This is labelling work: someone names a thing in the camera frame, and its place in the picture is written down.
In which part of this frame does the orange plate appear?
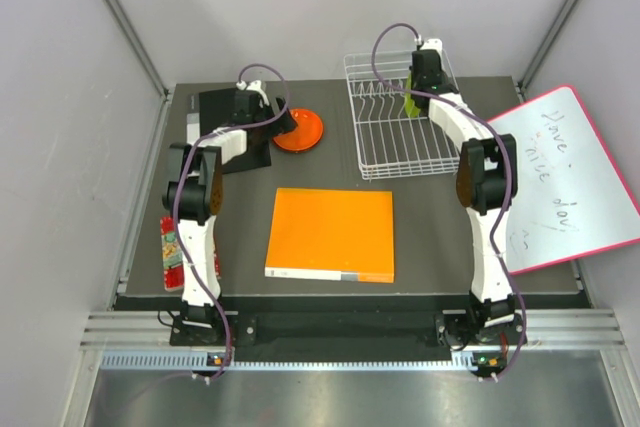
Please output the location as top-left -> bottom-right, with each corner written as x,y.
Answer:
273,108 -> 324,153

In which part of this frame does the green plate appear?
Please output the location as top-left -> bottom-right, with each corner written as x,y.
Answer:
404,74 -> 421,119

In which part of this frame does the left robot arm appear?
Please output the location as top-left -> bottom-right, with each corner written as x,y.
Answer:
162,81 -> 297,308

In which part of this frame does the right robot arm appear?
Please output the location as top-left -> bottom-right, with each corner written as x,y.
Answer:
407,39 -> 517,343

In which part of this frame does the black book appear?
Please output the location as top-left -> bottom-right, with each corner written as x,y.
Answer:
186,88 -> 271,174

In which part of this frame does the large orange book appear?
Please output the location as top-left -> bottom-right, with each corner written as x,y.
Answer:
265,188 -> 395,284

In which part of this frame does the red patterned book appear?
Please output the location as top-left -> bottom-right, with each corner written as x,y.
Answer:
159,215 -> 222,293

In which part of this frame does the pink framed whiteboard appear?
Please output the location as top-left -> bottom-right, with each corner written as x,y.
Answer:
490,86 -> 639,274

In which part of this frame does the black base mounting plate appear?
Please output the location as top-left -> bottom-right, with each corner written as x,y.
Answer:
170,310 -> 523,352

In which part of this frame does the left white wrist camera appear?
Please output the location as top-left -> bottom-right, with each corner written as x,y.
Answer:
236,80 -> 270,106

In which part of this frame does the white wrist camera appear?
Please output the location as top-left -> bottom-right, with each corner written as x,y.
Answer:
415,36 -> 443,55
236,80 -> 270,106

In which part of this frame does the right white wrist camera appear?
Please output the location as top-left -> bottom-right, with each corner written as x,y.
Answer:
415,36 -> 443,55

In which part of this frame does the white wire dish rack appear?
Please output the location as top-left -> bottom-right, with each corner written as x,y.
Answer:
344,51 -> 459,181

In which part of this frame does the grey slotted cable duct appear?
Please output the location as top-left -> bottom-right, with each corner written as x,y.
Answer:
99,350 -> 506,372

